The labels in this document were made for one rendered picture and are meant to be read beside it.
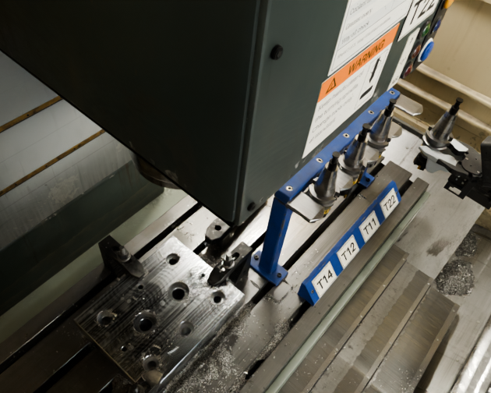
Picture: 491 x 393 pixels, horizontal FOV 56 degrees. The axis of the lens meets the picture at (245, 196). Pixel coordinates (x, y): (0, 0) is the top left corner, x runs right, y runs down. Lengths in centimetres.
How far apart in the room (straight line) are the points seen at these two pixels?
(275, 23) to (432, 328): 125
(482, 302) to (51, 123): 134
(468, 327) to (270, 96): 130
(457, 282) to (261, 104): 136
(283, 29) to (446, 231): 135
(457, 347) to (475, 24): 92
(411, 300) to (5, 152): 115
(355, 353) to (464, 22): 97
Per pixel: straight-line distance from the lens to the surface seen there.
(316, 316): 118
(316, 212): 93
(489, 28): 152
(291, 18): 35
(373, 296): 142
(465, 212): 168
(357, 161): 101
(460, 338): 157
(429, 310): 152
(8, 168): 116
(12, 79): 104
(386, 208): 137
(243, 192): 45
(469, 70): 158
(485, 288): 170
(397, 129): 116
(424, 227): 163
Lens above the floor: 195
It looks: 52 degrees down
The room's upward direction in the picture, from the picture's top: 8 degrees clockwise
